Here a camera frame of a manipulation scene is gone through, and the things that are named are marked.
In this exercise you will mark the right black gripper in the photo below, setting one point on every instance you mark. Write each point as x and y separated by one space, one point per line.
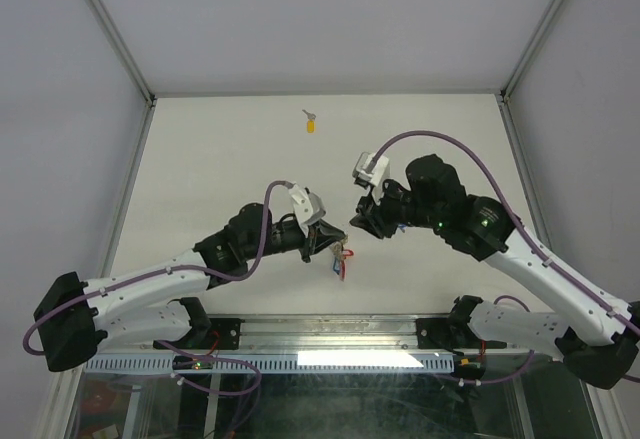
371 214

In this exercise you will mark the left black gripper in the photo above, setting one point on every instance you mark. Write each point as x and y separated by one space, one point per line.
319 235

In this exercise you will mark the red grey keyring holder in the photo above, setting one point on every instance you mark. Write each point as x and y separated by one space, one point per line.
336 250

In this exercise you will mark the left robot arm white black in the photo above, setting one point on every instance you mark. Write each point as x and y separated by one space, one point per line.
219 259

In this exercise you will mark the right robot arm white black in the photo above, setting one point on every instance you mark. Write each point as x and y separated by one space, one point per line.
591 332

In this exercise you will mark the yellow tag key far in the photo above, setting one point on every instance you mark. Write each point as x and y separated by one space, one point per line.
310 121

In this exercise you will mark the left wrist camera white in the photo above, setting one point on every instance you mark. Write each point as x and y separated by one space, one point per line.
307 206

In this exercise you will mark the aluminium front rail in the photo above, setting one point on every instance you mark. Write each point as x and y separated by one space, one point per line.
325 331

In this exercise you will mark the grey slotted cable duct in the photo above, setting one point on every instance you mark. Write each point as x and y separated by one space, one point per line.
306 362

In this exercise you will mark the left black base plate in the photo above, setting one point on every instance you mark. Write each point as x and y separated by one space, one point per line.
221 333

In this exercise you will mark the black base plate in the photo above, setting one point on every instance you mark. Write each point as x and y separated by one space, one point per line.
438 333
221 333

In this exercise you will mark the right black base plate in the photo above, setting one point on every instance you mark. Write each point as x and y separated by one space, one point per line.
438 333

